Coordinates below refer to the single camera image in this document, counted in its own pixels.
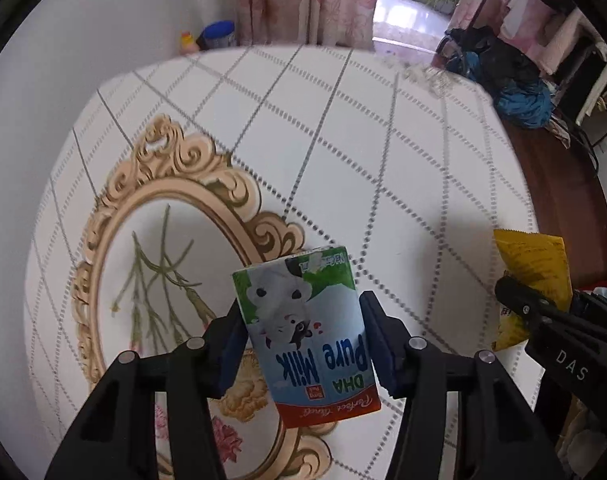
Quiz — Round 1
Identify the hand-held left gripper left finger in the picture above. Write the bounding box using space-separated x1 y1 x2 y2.
43 302 249 480

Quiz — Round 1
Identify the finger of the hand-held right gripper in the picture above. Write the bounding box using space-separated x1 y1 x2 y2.
494 276 575 332

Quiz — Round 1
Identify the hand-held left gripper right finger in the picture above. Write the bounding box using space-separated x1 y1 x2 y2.
358 290 567 480

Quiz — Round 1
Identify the yellow snack packet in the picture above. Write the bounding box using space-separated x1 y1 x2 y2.
491 229 572 352

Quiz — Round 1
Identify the blue and white milk carton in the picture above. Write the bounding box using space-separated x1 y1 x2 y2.
232 244 382 429

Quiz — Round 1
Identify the white checked tablecloth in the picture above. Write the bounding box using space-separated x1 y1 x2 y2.
23 44 547 480

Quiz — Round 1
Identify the metal clothes rack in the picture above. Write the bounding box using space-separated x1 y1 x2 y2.
543 0 607 161

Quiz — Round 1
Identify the black pants white stripe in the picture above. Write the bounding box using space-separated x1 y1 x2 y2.
553 42 607 127

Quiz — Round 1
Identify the pile of dark blue clothes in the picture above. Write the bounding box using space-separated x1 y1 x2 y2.
436 25 540 97

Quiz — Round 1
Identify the pale pink long coat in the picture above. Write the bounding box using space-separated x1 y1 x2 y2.
498 0 587 77

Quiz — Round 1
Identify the blue lidded tin can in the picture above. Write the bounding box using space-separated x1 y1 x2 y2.
196 20 236 52

